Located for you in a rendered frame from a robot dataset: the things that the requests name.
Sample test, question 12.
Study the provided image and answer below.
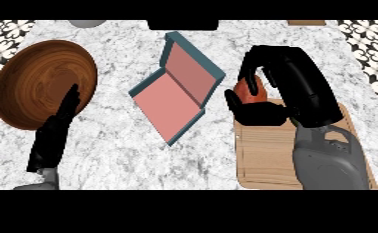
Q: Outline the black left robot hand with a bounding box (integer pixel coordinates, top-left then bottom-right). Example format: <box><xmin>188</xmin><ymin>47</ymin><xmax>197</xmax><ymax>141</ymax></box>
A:
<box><xmin>26</xmin><ymin>83</ymin><xmax>83</xmax><ymax>174</ymax></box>

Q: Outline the pale wooden cutting board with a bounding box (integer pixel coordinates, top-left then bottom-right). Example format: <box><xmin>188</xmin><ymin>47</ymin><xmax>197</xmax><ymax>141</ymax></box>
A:
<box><xmin>234</xmin><ymin>98</ymin><xmax>378</xmax><ymax>191</ymax></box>

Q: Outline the pink and teal open box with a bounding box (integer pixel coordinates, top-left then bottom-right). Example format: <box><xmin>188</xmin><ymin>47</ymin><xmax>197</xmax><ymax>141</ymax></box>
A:
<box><xmin>128</xmin><ymin>30</ymin><xmax>228</xmax><ymax>147</ymax></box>

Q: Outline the grey round object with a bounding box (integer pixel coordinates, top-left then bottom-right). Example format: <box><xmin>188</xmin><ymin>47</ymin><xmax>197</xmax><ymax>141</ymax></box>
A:
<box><xmin>67</xmin><ymin>20</ymin><xmax>110</xmax><ymax>29</ymax></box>

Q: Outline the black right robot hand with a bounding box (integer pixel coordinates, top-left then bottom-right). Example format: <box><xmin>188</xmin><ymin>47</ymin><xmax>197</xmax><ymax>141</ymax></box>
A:
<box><xmin>224</xmin><ymin>44</ymin><xmax>346</xmax><ymax>129</ymax></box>

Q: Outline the orange sweet potato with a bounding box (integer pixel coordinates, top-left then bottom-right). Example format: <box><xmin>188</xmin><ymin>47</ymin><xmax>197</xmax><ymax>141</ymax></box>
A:
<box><xmin>232</xmin><ymin>74</ymin><xmax>271</xmax><ymax>105</ymax></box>

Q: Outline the brown wooden bowl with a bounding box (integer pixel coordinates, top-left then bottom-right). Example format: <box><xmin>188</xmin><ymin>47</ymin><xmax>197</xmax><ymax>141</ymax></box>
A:
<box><xmin>0</xmin><ymin>39</ymin><xmax>100</xmax><ymax>131</ymax></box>

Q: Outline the black appliance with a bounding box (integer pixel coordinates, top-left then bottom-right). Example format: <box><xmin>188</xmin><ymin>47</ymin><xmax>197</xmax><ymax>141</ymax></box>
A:
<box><xmin>147</xmin><ymin>20</ymin><xmax>221</xmax><ymax>31</ymax></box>

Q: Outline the small brown wooden object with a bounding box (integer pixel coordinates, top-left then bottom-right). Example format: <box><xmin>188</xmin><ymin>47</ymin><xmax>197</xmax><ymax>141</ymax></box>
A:
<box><xmin>287</xmin><ymin>20</ymin><xmax>328</xmax><ymax>27</ymax></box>

